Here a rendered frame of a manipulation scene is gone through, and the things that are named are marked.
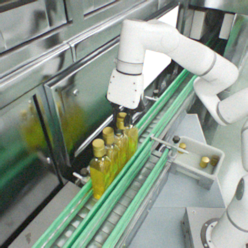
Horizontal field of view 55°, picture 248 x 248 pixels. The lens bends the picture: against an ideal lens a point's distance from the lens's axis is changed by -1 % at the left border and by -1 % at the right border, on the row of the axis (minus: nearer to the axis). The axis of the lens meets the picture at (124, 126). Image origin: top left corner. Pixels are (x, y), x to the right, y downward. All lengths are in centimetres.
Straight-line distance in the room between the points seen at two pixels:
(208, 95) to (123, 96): 30
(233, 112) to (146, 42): 37
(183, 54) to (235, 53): 89
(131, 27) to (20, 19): 26
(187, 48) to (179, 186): 61
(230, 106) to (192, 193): 45
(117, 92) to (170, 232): 58
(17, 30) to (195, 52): 48
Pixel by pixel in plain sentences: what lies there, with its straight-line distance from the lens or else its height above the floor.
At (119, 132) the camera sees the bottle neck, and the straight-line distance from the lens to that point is 79.
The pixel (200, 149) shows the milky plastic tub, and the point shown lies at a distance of 121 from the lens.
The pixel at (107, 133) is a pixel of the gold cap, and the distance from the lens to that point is 73.
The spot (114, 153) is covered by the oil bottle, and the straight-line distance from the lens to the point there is 79.
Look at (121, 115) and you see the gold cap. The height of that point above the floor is 119.
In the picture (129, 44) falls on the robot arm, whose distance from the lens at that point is 65.
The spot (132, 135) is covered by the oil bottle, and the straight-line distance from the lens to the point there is 85.
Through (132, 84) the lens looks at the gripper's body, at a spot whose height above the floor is 130.
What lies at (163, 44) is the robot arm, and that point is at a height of 141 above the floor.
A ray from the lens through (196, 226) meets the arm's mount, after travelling 91.
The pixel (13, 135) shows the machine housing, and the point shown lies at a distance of 69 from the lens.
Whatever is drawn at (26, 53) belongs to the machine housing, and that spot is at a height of 142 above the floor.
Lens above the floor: 167
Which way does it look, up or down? 43 degrees down
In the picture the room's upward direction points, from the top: straight up
